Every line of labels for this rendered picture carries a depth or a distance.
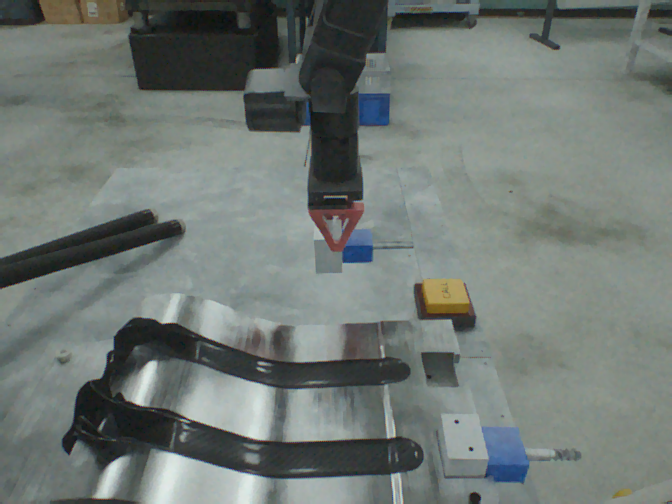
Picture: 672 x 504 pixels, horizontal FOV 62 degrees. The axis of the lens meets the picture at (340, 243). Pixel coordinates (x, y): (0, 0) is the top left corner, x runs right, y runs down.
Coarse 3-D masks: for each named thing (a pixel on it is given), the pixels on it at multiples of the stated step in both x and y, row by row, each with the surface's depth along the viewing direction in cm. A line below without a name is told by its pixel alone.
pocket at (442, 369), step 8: (424, 352) 64; (432, 352) 64; (440, 352) 64; (448, 352) 64; (424, 360) 65; (432, 360) 65; (440, 360) 65; (448, 360) 65; (456, 360) 64; (424, 368) 66; (432, 368) 66; (440, 368) 66; (448, 368) 66; (456, 368) 64; (432, 376) 65; (440, 376) 65; (448, 376) 65; (456, 376) 63; (432, 384) 64; (440, 384) 64; (448, 384) 64; (456, 384) 63; (464, 384) 62
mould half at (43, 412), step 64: (192, 320) 63; (256, 320) 68; (384, 320) 69; (448, 320) 69; (64, 384) 64; (128, 384) 54; (192, 384) 56; (256, 384) 60; (0, 448) 57; (128, 448) 48
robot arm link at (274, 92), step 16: (256, 80) 61; (272, 80) 61; (288, 80) 61; (320, 80) 54; (336, 80) 54; (256, 96) 61; (272, 96) 61; (288, 96) 60; (304, 96) 59; (320, 96) 56; (336, 96) 56; (256, 112) 62; (272, 112) 62; (288, 112) 62; (336, 112) 59; (256, 128) 64; (272, 128) 64; (288, 128) 63
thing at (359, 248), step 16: (336, 224) 74; (320, 240) 71; (336, 240) 71; (352, 240) 73; (368, 240) 73; (384, 240) 74; (400, 240) 74; (320, 256) 72; (336, 256) 72; (352, 256) 73; (368, 256) 73; (320, 272) 74; (336, 272) 74
